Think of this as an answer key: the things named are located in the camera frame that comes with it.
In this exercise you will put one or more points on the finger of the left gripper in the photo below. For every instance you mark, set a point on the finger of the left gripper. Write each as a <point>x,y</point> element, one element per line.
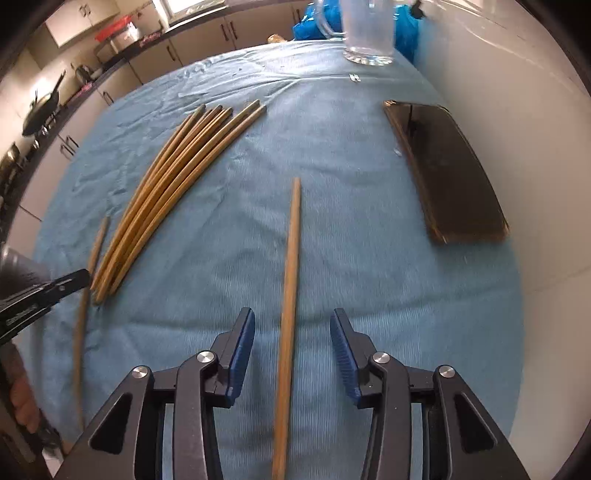
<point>24,308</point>

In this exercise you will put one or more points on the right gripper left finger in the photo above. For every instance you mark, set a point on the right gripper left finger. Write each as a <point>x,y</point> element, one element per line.
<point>124,440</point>

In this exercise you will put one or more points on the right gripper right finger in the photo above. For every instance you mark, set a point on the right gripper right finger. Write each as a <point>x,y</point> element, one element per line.
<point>461,440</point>

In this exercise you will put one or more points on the dark wooden chopstick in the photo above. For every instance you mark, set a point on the dark wooden chopstick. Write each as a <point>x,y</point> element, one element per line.
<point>80,326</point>

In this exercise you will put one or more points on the separate wooden chopstick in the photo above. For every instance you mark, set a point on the separate wooden chopstick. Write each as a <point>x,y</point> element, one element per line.
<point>288,320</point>

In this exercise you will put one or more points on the person left hand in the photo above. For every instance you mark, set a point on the person left hand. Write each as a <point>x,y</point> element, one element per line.
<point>26,411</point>

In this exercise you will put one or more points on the black wok pan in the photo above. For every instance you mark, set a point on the black wok pan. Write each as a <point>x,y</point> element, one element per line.
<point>41,109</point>

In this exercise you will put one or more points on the black smartphone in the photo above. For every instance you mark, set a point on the black smartphone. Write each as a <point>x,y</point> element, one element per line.
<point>457,198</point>

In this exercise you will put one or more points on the blue towel table cloth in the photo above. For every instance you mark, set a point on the blue towel table cloth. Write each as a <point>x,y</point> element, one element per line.
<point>364,248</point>

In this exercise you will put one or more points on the blue plastic bag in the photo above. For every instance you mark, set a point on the blue plastic bag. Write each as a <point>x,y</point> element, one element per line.
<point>407,21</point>

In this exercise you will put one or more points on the clear glass mug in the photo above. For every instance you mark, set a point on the clear glass mug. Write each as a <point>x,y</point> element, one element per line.
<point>367,30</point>

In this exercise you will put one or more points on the upper wall cabinet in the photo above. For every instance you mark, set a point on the upper wall cabinet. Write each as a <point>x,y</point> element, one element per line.
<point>74,17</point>

